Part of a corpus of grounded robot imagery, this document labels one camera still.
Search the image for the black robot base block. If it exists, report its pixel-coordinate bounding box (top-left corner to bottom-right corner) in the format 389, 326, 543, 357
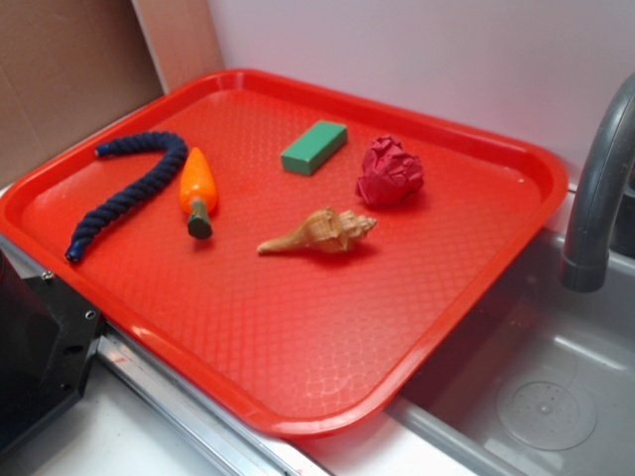
1, 255, 103, 456

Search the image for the tan conch seashell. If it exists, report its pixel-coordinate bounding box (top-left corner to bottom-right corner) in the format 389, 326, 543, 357
257, 207, 378, 255

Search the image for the red plastic tray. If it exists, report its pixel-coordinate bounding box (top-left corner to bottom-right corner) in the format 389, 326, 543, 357
1, 70, 569, 439

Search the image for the green rectangular block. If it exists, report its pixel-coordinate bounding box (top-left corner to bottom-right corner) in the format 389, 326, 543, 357
281, 120, 348, 176

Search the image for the crumpled red paper ball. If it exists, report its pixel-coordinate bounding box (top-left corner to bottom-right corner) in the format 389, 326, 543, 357
355, 135, 425, 207

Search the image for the orange toy carrot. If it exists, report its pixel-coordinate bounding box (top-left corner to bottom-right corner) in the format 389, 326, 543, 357
179, 147, 218, 240

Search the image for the grey sink faucet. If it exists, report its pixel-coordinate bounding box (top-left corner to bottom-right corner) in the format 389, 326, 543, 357
560, 75, 634, 293

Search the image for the grey toy sink basin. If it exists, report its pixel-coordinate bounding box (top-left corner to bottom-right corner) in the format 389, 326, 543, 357
302, 182, 635, 476

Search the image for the brown cardboard panel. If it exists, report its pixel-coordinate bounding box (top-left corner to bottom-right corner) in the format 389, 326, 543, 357
1, 1, 224, 185

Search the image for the dark blue braided rope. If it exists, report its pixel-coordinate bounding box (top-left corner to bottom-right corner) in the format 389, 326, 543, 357
64, 130, 190, 265

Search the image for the silver metal rail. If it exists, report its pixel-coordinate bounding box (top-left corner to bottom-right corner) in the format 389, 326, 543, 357
0, 232, 309, 476

